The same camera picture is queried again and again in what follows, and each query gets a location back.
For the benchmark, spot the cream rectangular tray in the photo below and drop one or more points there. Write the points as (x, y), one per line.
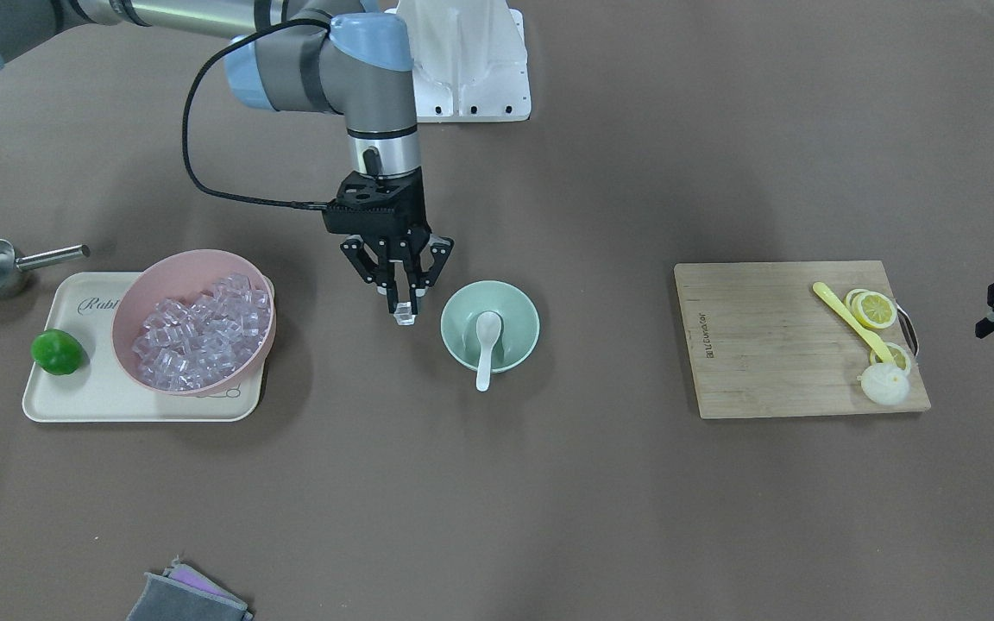
(84, 306)

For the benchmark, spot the white ceramic spoon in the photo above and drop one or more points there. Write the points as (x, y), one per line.
(488, 329)

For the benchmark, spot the green lime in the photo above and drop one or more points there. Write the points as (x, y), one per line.
(57, 352)

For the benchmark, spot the lemon slice upper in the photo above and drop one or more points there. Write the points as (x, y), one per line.
(871, 309)

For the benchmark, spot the pile of clear ice cubes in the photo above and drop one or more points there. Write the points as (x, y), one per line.
(186, 344)

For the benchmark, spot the pink bowl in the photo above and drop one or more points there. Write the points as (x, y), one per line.
(177, 277)

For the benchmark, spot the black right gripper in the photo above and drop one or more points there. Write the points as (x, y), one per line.
(397, 253)

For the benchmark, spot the lemon slice lower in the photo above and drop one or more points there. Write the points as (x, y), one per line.
(899, 355)

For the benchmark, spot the grey folded cloth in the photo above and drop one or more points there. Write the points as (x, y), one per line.
(182, 592)

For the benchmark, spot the lemon slice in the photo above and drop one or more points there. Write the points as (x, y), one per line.
(871, 309)
(899, 355)

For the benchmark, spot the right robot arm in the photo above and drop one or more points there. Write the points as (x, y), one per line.
(334, 57)

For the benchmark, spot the clear ice cube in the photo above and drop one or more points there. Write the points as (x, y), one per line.
(405, 313)

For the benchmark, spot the white onion half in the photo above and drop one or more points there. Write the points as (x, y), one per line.
(885, 383)

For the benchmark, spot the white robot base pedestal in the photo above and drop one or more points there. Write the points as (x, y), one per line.
(470, 61)

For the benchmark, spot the mint green bowl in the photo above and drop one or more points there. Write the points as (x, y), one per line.
(521, 324)

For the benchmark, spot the yellow plastic spoon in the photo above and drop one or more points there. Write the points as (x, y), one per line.
(874, 341)

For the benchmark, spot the bamboo cutting board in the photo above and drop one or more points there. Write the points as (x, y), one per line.
(762, 345)

